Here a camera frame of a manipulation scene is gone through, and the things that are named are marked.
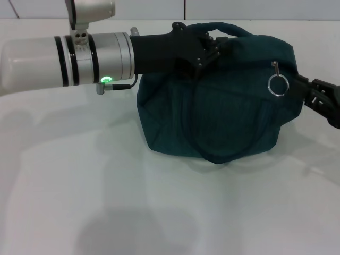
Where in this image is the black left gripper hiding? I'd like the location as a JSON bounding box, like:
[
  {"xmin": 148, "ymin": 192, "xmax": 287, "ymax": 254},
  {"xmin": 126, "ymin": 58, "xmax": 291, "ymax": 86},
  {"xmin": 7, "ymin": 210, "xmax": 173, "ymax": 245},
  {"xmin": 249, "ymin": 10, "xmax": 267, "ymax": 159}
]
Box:
[{"xmin": 130, "ymin": 21, "xmax": 232, "ymax": 78}]

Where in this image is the metal zipper pull ring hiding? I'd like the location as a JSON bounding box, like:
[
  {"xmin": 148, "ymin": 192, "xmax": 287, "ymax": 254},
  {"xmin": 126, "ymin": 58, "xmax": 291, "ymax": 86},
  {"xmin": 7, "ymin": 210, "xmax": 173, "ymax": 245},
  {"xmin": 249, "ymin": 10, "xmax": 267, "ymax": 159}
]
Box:
[{"xmin": 267, "ymin": 60, "xmax": 290, "ymax": 97}]

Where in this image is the dark teal insulated bag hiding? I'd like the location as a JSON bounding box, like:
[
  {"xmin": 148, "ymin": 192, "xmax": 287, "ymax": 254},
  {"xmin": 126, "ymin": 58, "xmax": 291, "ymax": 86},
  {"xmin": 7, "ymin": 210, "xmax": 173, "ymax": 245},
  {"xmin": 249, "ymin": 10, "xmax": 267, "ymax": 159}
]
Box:
[{"xmin": 135, "ymin": 21, "xmax": 305, "ymax": 166}]

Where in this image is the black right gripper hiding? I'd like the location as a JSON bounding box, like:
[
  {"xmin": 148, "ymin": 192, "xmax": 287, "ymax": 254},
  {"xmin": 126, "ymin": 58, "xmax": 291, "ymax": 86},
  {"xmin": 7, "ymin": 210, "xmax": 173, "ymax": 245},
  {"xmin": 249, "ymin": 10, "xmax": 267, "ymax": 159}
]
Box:
[{"xmin": 291, "ymin": 73, "xmax": 340, "ymax": 130}]

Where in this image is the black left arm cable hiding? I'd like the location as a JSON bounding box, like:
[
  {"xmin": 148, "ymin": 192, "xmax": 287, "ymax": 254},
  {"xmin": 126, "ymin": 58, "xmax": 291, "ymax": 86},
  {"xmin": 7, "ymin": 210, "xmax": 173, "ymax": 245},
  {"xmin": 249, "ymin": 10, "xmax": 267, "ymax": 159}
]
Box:
[{"xmin": 105, "ymin": 73, "xmax": 138, "ymax": 91}]

